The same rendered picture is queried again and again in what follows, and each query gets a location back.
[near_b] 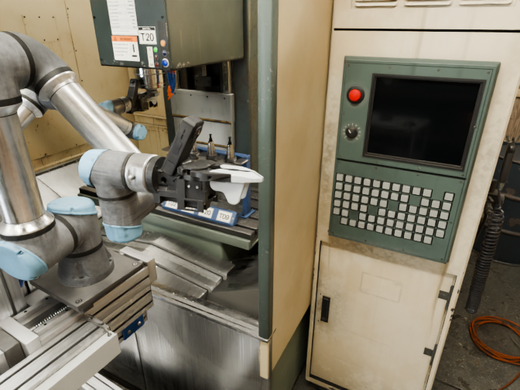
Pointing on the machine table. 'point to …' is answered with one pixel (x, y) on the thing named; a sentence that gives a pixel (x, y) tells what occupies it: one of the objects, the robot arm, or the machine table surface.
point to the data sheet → (122, 17)
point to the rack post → (247, 200)
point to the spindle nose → (149, 78)
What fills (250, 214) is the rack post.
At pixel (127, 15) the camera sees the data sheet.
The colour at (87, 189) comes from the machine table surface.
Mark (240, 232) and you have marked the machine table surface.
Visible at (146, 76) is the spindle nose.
